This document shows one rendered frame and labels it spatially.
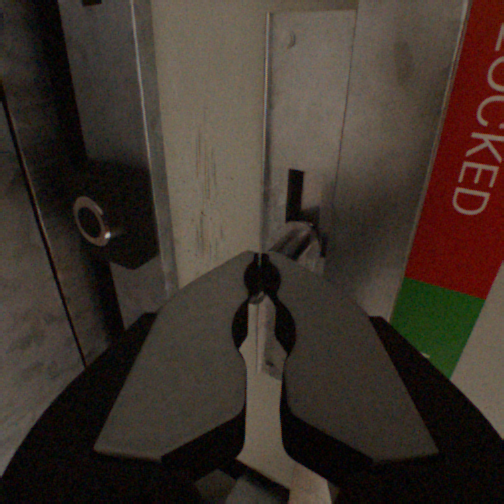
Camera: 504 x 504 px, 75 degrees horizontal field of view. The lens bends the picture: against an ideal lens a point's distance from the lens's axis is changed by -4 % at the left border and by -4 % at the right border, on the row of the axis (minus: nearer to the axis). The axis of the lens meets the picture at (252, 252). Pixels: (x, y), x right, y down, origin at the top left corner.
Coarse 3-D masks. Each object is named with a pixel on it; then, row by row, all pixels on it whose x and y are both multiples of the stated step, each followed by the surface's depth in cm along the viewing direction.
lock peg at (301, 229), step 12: (288, 228) 17; (300, 228) 17; (312, 228) 17; (288, 240) 16; (300, 240) 17; (312, 240) 17; (324, 240) 17; (288, 252) 15; (300, 252) 16; (312, 252) 17; (324, 252) 17; (252, 300) 14
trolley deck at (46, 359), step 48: (0, 144) 19; (0, 192) 20; (0, 240) 21; (0, 288) 21; (48, 288) 24; (0, 336) 22; (48, 336) 25; (0, 384) 23; (48, 384) 26; (0, 432) 24
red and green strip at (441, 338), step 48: (480, 0) 10; (480, 48) 11; (480, 96) 11; (480, 144) 12; (432, 192) 14; (480, 192) 13; (432, 240) 14; (480, 240) 13; (432, 288) 15; (480, 288) 14; (432, 336) 16
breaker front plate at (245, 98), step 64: (192, 0) 15; (256, 0) 14; (320, 0) 13; (192, 64) 17; (256, 64) 15; (320, 64) 14; (192, 128) 18; (256, 128) 17; (320, 128) 15; (192, 192) 20; (256, 192) 18; (192, 256) 23; (256, 320) 22; (256, 384) 25; (256, 448) 29
